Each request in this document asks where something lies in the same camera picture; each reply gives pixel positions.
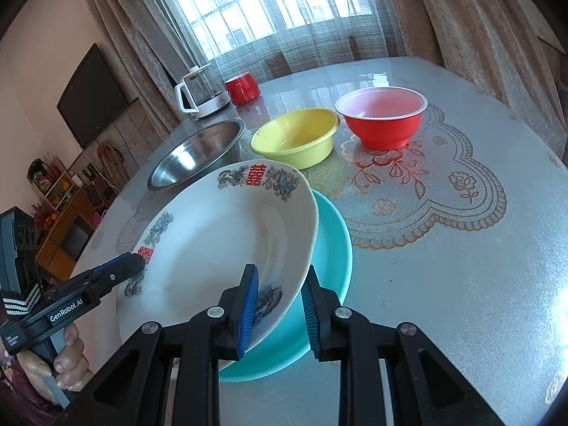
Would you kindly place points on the red plastic bowl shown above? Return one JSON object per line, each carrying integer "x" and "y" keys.
{"x": 383, "y": 118}

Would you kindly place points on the red ceramic mug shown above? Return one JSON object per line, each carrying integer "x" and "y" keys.
{"x": 242, "y": 89}

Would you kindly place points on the black wall television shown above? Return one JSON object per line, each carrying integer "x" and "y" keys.
{"x": 92, "y": 99}

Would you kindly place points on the stainless steel bowl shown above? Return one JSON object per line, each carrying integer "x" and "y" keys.
{"x": 209, "y": 149}

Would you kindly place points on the person's left hand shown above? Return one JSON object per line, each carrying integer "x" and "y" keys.
{"x": 71, "y": 366}

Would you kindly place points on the left beige curtain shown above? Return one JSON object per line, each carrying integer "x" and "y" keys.
{"x": 151, "y": 56}

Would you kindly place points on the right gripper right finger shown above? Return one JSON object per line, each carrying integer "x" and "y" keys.
{"x": 388, "y": 373}

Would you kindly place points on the large white dragon plate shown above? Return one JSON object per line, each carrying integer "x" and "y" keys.
{"x": 260, "y": 211}

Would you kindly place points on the turquoise plastic plate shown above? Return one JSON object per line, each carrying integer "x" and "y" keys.
{"x": 333, "y": 262}

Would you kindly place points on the white sheer curtain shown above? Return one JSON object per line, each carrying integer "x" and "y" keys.
{"x": 274, "y": 38}

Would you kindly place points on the wooden cabinet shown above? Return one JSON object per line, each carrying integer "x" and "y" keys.
{"x": 66, "y": 215}

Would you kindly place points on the beige curtain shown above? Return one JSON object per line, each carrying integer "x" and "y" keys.
{"x": 151, "y": 56}
{"x": 491, "y": 44}

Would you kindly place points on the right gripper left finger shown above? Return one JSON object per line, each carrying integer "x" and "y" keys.
{"x": 170, "y": 375}

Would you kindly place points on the right beige curtain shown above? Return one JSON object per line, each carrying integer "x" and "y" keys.
{"x": 491, "y": 44}

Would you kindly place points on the white glass kettle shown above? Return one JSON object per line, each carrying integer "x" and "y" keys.
{"x": 201, "y": 92}

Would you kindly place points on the wicker chair back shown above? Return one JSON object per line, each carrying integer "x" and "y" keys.
{"x": 113, "y": 167}

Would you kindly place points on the yellow plastic bowl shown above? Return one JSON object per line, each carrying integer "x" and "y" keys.
{"x": 301, "y": 138}

